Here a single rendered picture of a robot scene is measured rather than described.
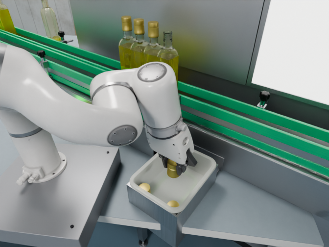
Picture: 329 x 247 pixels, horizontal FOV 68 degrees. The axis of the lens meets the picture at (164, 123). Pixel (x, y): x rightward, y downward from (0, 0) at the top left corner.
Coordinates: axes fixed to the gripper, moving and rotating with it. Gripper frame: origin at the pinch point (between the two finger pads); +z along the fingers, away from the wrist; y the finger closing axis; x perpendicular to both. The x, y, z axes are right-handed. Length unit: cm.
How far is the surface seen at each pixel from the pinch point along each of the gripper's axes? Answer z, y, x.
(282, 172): 11.7, -22.6, -17.9
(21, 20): 85, 369, -126
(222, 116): 3.3, -2.0, -22.1
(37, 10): 74, 343, -143
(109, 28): -1, 65, -44
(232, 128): 6.3, -5.6, -21.7
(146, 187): 9.2, 6.6, 6.3
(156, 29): -14.9, 25.4, -31.1
